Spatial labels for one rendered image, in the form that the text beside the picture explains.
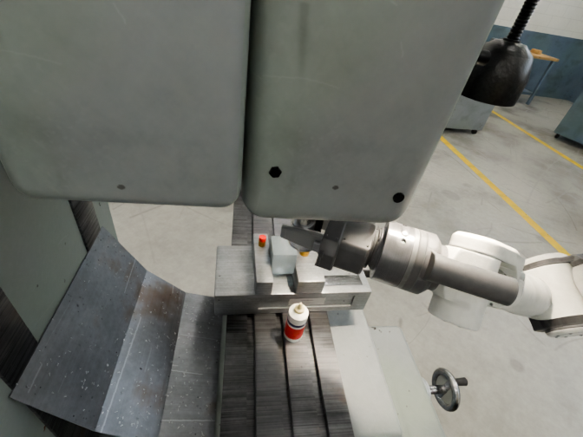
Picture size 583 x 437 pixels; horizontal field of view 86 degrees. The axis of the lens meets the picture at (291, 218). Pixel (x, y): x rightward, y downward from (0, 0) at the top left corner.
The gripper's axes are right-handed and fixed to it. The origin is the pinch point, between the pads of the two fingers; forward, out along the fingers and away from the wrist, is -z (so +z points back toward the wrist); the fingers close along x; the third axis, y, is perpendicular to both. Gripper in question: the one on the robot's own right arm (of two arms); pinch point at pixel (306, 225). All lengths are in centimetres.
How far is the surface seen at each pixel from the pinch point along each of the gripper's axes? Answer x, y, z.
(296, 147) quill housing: 11.3, -17.4, -0.5
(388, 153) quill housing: 7.7, -17.6, 7.3
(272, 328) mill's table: -1.7, 31.7, -2.9
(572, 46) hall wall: -874, 23, 337
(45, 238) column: 14.7, 4.9, -34.0
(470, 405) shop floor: -59, 124, 88
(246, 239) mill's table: -24.5, 31.6, -19.9
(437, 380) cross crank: -25, 64, 46
